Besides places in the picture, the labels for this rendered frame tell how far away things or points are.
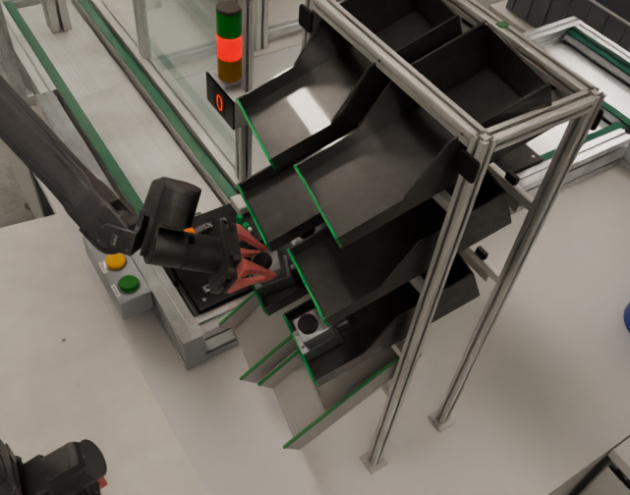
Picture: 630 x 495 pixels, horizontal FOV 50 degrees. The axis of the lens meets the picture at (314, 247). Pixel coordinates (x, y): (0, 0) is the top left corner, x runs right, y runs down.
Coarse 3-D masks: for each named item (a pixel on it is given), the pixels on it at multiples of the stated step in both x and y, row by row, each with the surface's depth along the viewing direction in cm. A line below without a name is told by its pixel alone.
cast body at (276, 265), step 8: (256, 256) 109; (264, 256) 108; (272, 256) 109; (280, 256) 110; (264, 264) 107; (272, 264) 108; (280, 264) 108; (288, 264) 111; (280, 272) 108; (288, 272) 110; (296, 272) 112; (272, 280) 110; (280, 280) 110; (288, 280) 111; (296, 280) 112; (256, 288) 111; (264, 288) 111; (272, 288) 111; (280, 288) 112
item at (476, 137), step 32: (320, 0) 86; (448, 0) 91; (352, 32) 82; (512, 32) 85; (384, 64) 79; (544, 64) 81; (416, 96) 76; (448, 128) 74; (480, 128) 72; (576, 128) 80; (480, 160) 72; (544, 192) 90; (448, 224) 81; (448, 256) 84; (512, 256) 99; (512, 288) 104; (416, 320) 95; (480, 320) 112; (416, 352) 101; (480, 352) 118; (384, 416) 117; (448, 416) 135; (384, 448) 125
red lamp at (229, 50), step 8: (216, 40) 134; (224, 40) 132; (232, 40) 132; (240, 40) 134; (224, 48) 134; (232, 48) 134; (240, 48) 135; (224, 56) 135; (232, 56) 135; (240, 56) 136
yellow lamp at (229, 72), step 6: (222, 60) 136; (240, 60) 137; (222, 66) 137; (228, 66) 136; (234, 66) 137; (240, 66) 138; (222, 72) 138; (228, 72) 138; (234, 72) 138; (240, 72) 139; (222, 78) 139; (228, 78) 139; (234, 78) 139; (240, 78) 140
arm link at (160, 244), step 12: (156, 228) 97; (168, 228) 98; (180, 228) 99; (144, 240) 98; (156, 240) 97; (168, 240) 98; (180, 240) 99; (144, 252) 99; (156, 252) 97; (168, 252) 98; (180, 252) 99; (156, 264) 99; (168, 264) 99; (180, 264) 100
